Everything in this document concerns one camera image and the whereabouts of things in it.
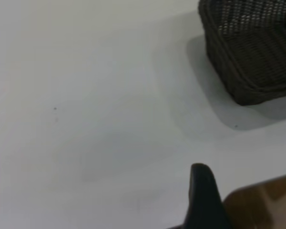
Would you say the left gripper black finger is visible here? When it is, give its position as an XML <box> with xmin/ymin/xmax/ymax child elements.
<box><xmin>181</xmin><ymin>163</ymin><xmax>233</xmax><ymax>229</ymax></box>

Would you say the black woven wicker basket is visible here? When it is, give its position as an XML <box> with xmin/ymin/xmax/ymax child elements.
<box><xmin>198</xmin><ymin>0</ymin><xmax>286</xmax><ymax>107</ymax></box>

